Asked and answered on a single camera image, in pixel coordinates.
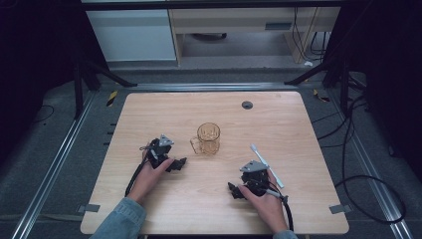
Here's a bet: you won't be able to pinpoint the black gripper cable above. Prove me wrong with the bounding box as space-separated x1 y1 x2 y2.
265 187 296 232
123 158 149 197

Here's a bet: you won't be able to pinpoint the metal floor rail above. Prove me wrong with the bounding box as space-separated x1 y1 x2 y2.
325 89 415 239
10 91 98 239

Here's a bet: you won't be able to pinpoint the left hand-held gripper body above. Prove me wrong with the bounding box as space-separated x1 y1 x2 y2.
144 133 175 169

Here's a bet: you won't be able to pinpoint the black tripod stand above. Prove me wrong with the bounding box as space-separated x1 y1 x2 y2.
73 43 138 120
284 49 366 117

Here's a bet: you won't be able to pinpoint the white cabinet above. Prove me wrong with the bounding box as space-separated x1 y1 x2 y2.
85 8 177 63

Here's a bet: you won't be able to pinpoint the black hanging desk cables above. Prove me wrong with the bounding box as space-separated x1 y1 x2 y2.
291 6 328 64

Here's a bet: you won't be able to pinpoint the clear glass mug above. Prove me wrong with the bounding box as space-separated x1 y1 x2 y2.
189 121 222 156

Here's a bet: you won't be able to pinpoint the white toothbrush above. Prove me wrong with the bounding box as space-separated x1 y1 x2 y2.
249 142 286 190

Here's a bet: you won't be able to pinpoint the thin black floor cable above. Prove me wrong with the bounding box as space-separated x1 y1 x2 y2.
32 104 56 124

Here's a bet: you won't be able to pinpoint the grey tape strip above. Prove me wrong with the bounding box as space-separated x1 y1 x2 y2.
76 203 102 214
328 203 353 215

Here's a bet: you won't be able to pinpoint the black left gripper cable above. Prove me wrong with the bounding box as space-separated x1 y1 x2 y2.
123 158 149 197

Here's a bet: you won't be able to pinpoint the yellow black floor tape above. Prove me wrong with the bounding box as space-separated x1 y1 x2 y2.
312 88 331 104
105 90 119 108

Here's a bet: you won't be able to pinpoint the person's left hand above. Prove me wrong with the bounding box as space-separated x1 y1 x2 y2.
126 156 175 206

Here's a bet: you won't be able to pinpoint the person's right hand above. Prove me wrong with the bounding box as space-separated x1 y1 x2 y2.
237 168 290 234

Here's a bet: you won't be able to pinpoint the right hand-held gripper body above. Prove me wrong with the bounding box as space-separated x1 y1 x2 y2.
239 159 279 197

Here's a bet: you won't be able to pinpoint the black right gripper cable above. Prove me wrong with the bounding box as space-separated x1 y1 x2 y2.
265 187 296 232

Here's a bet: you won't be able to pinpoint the black looped floor cable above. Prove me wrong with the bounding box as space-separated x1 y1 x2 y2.
333 95 407 224

